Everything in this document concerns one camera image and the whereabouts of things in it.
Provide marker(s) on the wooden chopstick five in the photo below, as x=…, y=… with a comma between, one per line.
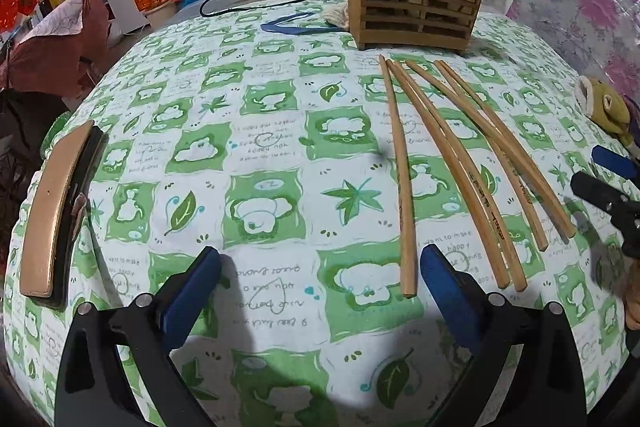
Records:
x=435, y=194

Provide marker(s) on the green plastic basin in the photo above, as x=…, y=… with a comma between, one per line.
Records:
x=54, y=130

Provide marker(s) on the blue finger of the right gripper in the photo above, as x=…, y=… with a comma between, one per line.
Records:
x=622, y=166
x=597, y=193

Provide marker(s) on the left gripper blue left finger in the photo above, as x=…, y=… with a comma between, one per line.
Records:
x=183, y=296

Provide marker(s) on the green white checkered tablecloth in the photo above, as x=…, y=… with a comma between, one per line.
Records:
x=251, y=133

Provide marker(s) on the red covered scooter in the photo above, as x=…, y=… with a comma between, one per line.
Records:
x=56, y=56

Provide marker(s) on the wooden chopstick one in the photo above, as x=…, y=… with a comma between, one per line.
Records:
x=408, y=276

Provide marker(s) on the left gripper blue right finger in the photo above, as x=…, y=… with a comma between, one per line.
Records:
x=456, y=295

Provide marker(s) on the wooden chopstick three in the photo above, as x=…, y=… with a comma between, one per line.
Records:
x=500, y=251

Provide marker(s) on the wooden chopstick six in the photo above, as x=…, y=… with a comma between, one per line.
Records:
x=493, y=127

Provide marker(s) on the person's right hand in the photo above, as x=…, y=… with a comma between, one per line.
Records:
x=632, y=302

